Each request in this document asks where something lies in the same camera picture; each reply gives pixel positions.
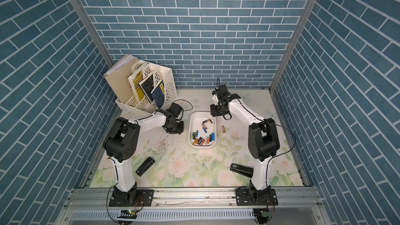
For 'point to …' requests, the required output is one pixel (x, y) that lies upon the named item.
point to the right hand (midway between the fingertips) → (214, 112)
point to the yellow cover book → (134, 80)
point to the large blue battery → (212, 136)
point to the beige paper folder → (117, 78)
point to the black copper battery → (205, 121)
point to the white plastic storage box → (202, 129)
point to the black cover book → (147, 85)
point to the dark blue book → (158, 94)
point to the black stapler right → (245, 171)
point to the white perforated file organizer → (160, 73)
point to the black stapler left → (145, 166)
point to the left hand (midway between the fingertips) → (185, 131)
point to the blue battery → (204, 129)
